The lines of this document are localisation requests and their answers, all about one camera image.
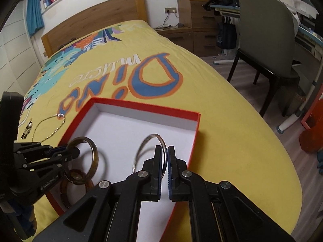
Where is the orange plastic bag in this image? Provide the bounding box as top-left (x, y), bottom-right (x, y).
top-left (299, 121), bottom-right (323, 154)

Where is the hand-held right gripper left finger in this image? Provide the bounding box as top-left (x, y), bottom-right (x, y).
top-left (33, 145), bottom-right (163, 242)

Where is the dark tortoiseshell bangle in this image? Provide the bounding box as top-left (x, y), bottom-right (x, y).
top-left (66, 136), bottom-right (98, 182)

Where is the yellow printed bedspread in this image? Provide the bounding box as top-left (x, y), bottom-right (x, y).
top-left (15, 19), bottom-right (307, 242)

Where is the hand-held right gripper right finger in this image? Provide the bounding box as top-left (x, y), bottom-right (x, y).
top-left (167, 146), bottom-right (296, 242)

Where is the wooden nightstand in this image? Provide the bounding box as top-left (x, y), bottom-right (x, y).
top-left (154, 26), bottom-right (195, 53)

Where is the silver chain necklace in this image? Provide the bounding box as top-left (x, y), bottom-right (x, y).
top-left (31, 113), bottom-right (66, 144)

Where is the black beaded jewelry piece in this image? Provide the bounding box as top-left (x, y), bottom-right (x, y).
top-left (21, 120), bottom-right (35, 140)

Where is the amber tortoiseshell bangle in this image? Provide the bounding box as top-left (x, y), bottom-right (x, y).
top-left (60, 169), bottom-right (94, 208)

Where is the red jewelry box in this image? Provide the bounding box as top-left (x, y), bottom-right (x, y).
top-left (46, 97), bottom-right (201, 242)

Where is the wooden dresser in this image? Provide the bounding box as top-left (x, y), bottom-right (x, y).
top-left (177, 0), bottom-right (222, 57)

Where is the dark blue tote bag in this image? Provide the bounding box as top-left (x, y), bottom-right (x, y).
top-left (216, 18), bottom-right (238, 49)

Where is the blue curtain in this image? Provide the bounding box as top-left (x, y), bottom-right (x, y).
top-left (26, 0), bottom-right (45, 37)

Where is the grey chair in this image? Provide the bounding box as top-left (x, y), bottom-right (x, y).
top-left (227, 0), bottom-right (302, 118)

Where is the wooden headboard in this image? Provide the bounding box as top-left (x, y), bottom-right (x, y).
top-left (41, 0), bottom-right (148, 57)

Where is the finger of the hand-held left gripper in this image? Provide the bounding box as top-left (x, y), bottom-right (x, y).
top-left (13, 142), bottom-right (61, 154)
top-left (14, 147), bottom-right (81, 169)

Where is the black power cable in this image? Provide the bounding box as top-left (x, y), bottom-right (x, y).
top-left (155, 11), bottom-right (177, 29)

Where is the white wardrobe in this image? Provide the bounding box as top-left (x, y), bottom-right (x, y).
top-left (0, 13), bottom-right (46, 101)

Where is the silver bangle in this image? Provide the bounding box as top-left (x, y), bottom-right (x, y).
top-left (131, 133), bottom-right (167, 174)

